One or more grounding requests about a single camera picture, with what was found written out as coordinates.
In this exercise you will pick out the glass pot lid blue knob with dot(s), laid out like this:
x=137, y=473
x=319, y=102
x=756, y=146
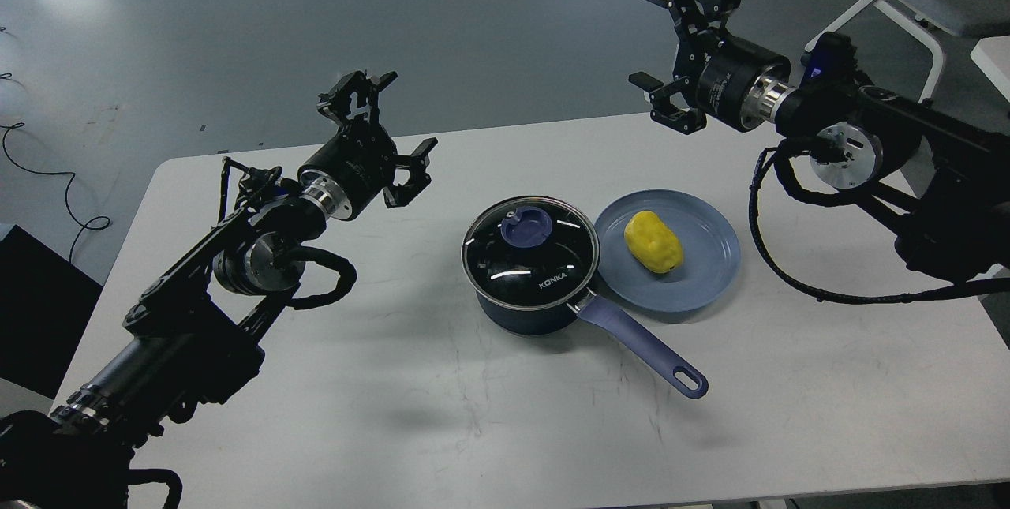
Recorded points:
x=530, y=252

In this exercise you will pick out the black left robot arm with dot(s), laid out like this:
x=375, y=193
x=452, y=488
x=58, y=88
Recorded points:
x=196, y=331

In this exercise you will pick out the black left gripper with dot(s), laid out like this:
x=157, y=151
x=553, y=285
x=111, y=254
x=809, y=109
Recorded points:
x=361, y=160

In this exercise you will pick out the dark blue saucepan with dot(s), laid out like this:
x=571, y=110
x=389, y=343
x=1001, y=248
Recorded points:
x=592, y=308

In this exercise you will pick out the yellow potato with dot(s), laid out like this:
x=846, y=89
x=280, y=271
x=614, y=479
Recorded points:
x=652, y=243

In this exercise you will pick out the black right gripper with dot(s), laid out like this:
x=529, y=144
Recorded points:
x=714, y=71

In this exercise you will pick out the black box at left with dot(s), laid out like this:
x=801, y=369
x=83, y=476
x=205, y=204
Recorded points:
x=46, y=304

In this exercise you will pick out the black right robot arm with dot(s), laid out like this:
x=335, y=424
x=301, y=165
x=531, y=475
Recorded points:
x=938, y=184

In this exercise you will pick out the blue plate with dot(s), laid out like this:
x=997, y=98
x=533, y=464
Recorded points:
x=712, y=252

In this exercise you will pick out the white table at right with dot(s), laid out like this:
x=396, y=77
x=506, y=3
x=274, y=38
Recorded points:
x=991, y=56

